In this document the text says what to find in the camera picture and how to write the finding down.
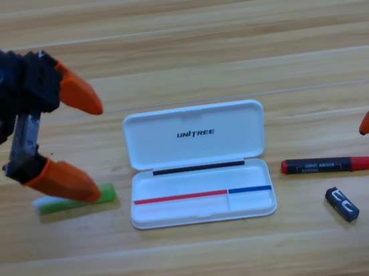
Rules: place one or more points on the white Unitree pencil case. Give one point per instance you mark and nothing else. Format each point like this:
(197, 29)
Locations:
(200, 183)

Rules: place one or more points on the green highlighter pen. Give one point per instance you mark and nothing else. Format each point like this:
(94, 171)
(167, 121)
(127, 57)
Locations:
(107, 193)

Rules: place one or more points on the red and black marker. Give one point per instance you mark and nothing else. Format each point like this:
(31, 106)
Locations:
(326, 164)

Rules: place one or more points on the black eraser with white print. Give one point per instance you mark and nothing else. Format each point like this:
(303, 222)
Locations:
(342, 204)

